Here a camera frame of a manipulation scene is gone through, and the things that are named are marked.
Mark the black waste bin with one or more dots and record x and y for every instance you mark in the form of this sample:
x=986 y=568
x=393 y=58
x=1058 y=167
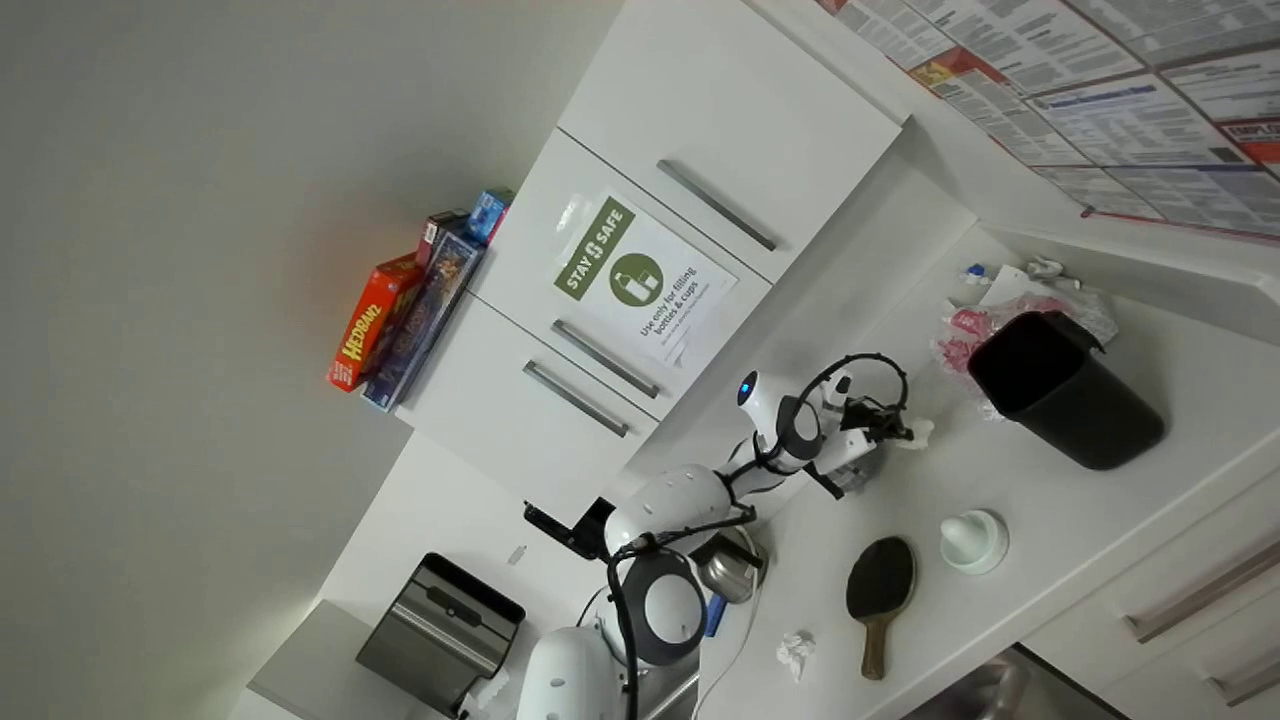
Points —
x=1047 y=374

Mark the white cabinet door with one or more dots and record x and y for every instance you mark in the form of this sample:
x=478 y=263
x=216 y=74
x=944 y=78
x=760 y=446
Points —
x=728 y=125
x=535 y=239
x=521 y=414

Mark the small white crumpled paper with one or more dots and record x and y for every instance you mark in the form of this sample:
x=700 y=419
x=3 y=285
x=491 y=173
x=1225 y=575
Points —
x=792 y=654

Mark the middle white cabinet door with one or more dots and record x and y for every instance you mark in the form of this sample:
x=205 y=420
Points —
x=535 y=239

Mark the pink white packets pile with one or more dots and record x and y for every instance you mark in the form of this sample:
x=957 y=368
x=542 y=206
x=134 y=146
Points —
x=999 y=295

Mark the black ping pong paddle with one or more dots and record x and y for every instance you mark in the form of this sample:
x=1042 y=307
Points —
x=879 y=588

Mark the lower white cabinet door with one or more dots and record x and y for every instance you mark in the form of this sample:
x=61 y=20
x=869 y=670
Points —
x=521 y=414

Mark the steel round kettle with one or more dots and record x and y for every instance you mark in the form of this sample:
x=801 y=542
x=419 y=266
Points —
x=728 y=566

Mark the green stay safe sign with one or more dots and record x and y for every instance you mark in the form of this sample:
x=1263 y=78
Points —
x=645 y=281

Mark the orange red box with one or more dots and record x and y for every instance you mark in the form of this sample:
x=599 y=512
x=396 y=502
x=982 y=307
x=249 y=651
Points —
x=374 y=318

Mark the upper white cabinet door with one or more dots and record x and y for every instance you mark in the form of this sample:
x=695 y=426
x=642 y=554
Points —
x=728 y=125

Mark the wall posters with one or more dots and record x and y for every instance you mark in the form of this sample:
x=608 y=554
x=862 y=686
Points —
x=1137 y=110

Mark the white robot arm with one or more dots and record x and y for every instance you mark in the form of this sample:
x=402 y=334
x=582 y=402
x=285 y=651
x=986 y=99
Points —
x=657 y=542

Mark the steel paper towel dispenser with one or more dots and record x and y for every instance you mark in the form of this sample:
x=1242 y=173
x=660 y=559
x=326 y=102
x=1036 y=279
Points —
x=440 y=637

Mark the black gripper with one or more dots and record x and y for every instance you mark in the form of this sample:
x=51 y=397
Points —
x=857 y=432

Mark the blue foil box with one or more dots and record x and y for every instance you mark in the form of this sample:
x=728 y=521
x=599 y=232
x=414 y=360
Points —
x=455 y=245

